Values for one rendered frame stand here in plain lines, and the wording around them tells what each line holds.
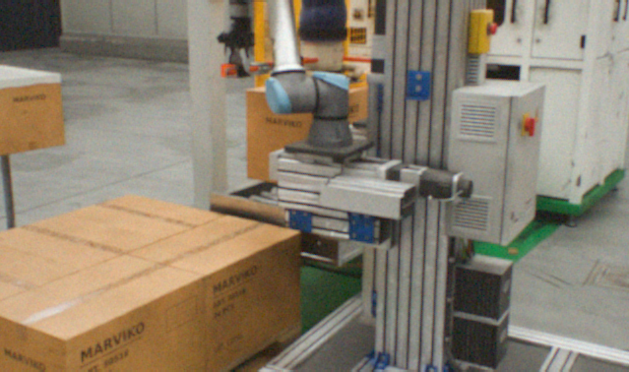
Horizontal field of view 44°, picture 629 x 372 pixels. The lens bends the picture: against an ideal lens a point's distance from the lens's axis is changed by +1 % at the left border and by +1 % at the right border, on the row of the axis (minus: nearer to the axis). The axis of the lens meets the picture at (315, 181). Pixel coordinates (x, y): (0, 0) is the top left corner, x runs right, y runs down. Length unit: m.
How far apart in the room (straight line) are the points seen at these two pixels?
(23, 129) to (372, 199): 2.62
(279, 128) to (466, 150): 1.13
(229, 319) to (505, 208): 1.12
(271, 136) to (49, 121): 1.62
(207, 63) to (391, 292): 2.10
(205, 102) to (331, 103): 2.05
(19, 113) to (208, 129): 1.00
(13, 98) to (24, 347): 2.14
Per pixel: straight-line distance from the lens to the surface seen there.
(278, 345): 3.30
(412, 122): 2.55
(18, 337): 2.59
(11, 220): 4.91
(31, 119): 4.54
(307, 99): 2.43
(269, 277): 3.10
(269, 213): 3.37
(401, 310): 2.75
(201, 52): 4.42
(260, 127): 3.41
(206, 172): 4.53
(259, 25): 4.81
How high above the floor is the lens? 1.57
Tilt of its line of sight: 15 degrees down
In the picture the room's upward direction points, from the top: 1 degrees clockwise
